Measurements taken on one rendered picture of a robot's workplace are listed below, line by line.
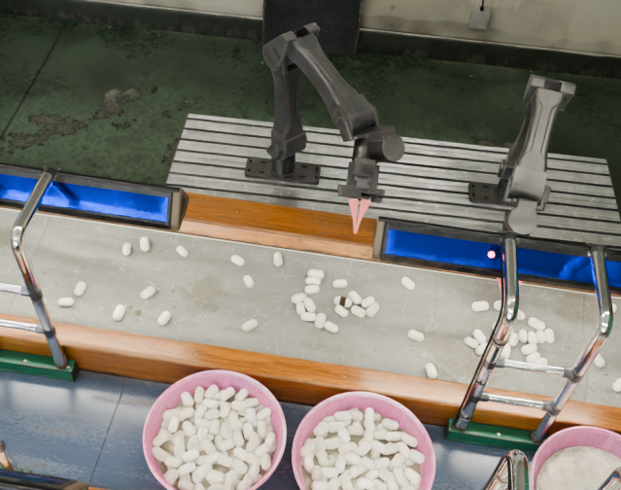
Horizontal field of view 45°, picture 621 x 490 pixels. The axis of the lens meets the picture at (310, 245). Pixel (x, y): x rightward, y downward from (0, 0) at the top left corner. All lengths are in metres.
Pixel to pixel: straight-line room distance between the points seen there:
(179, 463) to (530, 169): 0.91
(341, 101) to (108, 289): 0.65
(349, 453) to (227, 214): 0.64
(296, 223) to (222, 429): 0.54
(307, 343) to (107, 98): 2.03
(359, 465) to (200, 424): 0.31
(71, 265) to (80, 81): 1.84
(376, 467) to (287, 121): 0.85
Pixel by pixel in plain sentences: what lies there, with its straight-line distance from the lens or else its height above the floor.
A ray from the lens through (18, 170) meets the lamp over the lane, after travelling 1.43.
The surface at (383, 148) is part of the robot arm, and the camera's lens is 1.54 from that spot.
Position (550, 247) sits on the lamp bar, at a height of 1.11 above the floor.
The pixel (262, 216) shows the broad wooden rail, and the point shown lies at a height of 0.76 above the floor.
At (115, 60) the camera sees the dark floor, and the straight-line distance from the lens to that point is 3.58.
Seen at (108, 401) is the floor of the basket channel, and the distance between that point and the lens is 1.60.
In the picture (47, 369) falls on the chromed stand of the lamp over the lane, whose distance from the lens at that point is 1.63.
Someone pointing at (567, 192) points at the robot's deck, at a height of 0.66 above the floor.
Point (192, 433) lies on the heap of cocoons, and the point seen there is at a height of 0.74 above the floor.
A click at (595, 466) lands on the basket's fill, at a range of 1.59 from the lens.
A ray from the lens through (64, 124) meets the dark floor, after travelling 3.27.
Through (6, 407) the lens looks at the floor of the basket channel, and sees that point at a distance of 1.65.
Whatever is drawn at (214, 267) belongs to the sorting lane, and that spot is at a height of 0.74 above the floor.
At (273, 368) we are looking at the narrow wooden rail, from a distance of 1.51.
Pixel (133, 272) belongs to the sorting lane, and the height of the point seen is 0.74.
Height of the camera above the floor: 2.05
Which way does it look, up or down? 49 degrees down
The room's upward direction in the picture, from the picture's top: 5 degrees clockwise
